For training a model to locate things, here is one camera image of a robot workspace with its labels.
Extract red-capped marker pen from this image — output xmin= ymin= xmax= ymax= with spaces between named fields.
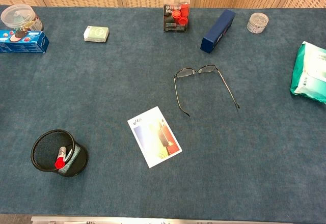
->
xmin=54 ymin=146 xmax=67 ymax=169

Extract clear plastic jar with clips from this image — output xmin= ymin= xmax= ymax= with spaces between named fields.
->
xmin=0 ymin=4 xmax=44 ymax=34

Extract blue felt table cover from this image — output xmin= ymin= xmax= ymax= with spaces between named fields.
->
xmin=0 ymin=4 xmax=326 ymax=224

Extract aluminium rail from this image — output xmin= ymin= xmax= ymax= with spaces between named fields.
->
xmin=31 ymin=216 xmax=293 ymax=224

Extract blue cookie box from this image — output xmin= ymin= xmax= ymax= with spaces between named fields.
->
xmin=0 ymin=30 xmax=50 ymax=54

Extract light blue flat strip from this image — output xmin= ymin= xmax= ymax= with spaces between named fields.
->
xmin=58 ymin=144 xmax=82 ymax=176

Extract green wet wipes pack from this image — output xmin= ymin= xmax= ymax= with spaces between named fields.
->
xmin=290 ymin=40 xmax=326 ymax=104

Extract thin metal eyeglasses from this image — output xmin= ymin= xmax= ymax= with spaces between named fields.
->
xmin=174 ymin=65 xmax=241 ymax=117

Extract black mesh pen holder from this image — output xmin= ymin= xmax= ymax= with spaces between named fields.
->
xmin=30 ymin=129 xmax=89 ymax=178

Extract picture postcard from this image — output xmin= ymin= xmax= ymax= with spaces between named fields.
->
xmin=127 ymin=106 xmax=183 ymax=169

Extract clear box with red cups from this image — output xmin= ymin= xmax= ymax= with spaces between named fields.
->
xmin=163 ymin=0 xmax=191 ymax=34

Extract pale green card box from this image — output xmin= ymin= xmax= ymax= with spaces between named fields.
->
xmin=83 ymin=25 xmax=110 ymax=43

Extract small clear round container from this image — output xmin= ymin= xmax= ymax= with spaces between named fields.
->
xmin=246 ymin=12 xmax=269 ymax=34

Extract long dark blue box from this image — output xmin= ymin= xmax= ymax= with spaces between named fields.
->
xmin=200 ymin=9 xmax=236 ymax=54

